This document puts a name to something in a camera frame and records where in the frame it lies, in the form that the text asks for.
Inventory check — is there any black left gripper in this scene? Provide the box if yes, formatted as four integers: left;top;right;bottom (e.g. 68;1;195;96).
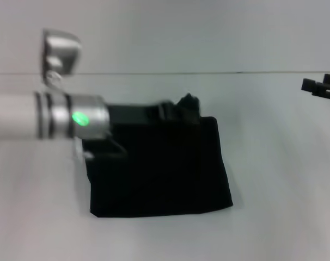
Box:
107;92;201;126

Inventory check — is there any black t-shirt with FREE print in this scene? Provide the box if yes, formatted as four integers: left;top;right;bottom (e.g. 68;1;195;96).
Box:
82;94;234;219

